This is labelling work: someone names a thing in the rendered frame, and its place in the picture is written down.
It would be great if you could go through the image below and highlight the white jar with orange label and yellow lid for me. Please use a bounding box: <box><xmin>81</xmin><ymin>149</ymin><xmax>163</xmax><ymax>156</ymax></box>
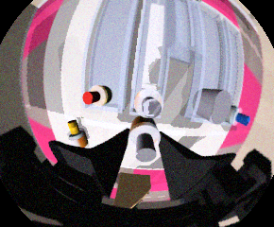
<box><xmin>66</xmin><ymin>120</ymin><xmax>89</xmax><ymax>148</ymax></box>

